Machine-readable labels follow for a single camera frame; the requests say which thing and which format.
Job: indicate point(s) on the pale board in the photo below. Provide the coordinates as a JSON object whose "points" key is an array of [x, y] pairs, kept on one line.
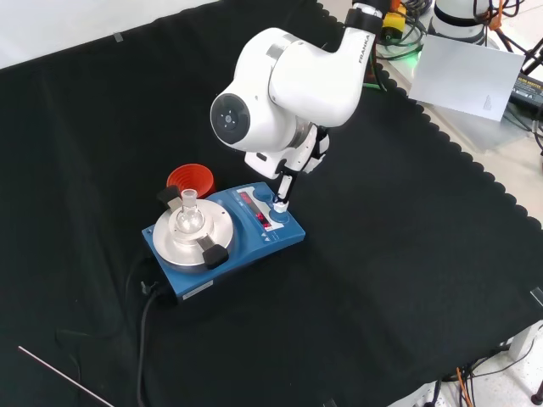
{"points": [[462, 76]]}

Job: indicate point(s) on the black power adapter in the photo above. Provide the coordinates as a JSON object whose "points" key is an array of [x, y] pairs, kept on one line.
{"points": [[528, 91]]}

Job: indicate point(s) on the black cloth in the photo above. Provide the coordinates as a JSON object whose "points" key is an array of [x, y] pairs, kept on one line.
{"points": [[382, 254]]}

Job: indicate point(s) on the heater with blue base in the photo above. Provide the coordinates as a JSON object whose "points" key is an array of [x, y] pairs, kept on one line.
{"points": [[237, 258]]}

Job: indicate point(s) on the yellow stop button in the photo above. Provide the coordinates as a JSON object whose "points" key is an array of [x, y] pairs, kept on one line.
{"points": [[393, 23]]}

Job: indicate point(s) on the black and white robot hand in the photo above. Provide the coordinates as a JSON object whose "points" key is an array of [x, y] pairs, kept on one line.
{"points": [[303, 154]]}

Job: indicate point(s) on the white bench leg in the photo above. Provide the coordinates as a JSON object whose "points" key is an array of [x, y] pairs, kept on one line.
{"points": [[524, 341]]}

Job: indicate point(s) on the grey tape piece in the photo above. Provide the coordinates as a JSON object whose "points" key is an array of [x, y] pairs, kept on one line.
{"points": [[119, 38], [330, 403], [538, 296]]}

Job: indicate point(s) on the clear round-bottom glass flask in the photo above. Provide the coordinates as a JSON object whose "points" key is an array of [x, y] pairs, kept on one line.
{"points": [[189, 218]]}

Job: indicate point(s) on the red ribbed cup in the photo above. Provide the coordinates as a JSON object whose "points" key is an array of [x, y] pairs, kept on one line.
{"points": [[199, 180]]}

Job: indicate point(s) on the thin metal rod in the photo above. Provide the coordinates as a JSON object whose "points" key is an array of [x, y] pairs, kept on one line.
{"points": [[63, 375]]}

